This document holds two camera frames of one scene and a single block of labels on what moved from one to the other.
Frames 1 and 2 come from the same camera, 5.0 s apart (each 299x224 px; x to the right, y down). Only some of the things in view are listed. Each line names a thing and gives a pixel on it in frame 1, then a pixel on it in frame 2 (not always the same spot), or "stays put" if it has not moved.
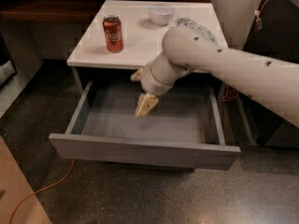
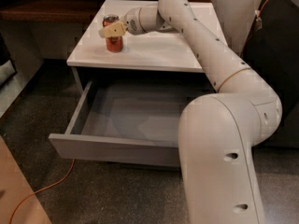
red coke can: x=113 y=34 stays put
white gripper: x=150 y=83 -> x=132 y=21
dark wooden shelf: x=22 y=7 stays put
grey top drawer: x=185 y=129 stays put
